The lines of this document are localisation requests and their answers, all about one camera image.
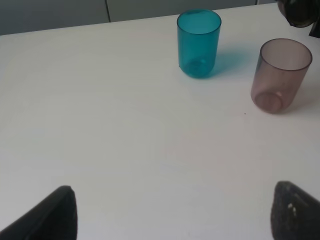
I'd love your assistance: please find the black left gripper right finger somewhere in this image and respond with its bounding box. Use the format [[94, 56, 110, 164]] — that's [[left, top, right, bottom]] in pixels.
[[270, 181, 320, 240]]

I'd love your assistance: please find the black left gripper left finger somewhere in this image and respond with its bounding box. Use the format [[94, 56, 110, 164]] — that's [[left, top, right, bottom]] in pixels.
[[0, 185, 78, 240]]

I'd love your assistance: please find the smoky brown water bottle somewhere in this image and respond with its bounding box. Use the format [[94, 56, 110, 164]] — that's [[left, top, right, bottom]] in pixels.
[[277, 0, 320, 28]]

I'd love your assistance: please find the pink translucent plastic cup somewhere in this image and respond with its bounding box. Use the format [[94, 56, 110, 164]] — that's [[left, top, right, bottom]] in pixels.
[[250, 38, 313, 114]]

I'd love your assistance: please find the teal plastic cup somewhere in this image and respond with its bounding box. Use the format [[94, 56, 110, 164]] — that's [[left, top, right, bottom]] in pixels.
[[176, 9, 222, 78]]

